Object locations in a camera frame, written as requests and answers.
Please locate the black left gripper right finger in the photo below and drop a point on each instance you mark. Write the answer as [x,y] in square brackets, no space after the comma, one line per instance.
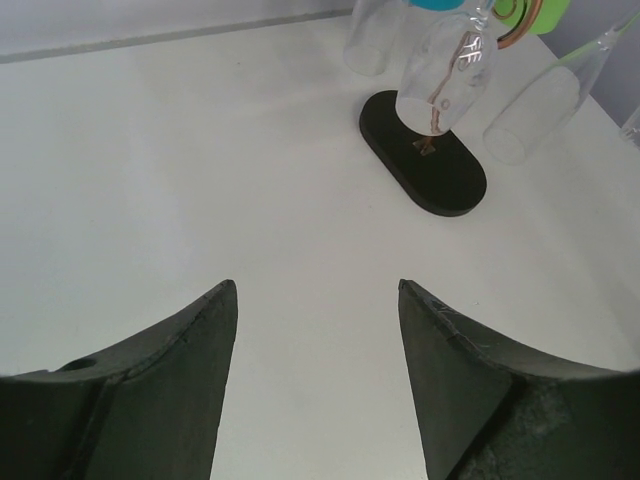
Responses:
[489,407]

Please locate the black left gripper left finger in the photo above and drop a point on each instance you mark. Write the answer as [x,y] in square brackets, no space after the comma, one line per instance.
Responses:
[148,407]

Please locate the metal wine glass rack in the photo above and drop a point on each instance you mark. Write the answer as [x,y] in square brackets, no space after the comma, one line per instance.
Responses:
[440,174]

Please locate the clear flute glass front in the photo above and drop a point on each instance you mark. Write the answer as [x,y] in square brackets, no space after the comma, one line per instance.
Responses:
[552,98]

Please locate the clear wine glass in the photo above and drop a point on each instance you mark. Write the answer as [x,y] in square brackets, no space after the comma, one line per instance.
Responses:
[448,70]

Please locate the green plastic wine glass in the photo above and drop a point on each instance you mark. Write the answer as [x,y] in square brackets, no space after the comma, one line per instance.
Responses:
[510,11]

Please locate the clear tall champagne flute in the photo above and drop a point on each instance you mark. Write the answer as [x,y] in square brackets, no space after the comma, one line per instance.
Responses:
[374,26]

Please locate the blue plastic wine glass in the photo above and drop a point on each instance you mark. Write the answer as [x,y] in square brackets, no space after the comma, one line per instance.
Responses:
[437,5]

